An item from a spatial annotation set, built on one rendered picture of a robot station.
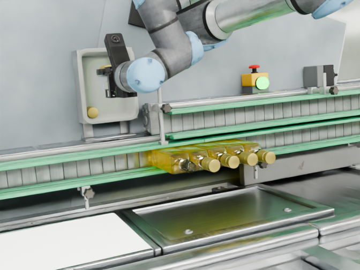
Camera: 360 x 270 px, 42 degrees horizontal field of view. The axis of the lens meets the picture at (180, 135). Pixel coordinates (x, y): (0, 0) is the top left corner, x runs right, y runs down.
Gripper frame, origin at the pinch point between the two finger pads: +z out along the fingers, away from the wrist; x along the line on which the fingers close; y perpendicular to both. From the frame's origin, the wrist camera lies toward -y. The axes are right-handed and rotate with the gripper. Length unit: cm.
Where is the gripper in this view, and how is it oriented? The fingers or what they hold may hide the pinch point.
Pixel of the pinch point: (107, 70)
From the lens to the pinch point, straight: 135.1
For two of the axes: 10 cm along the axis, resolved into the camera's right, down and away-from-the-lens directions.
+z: -3.9, -0.9, 9.2
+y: 0.8, 9.9, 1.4
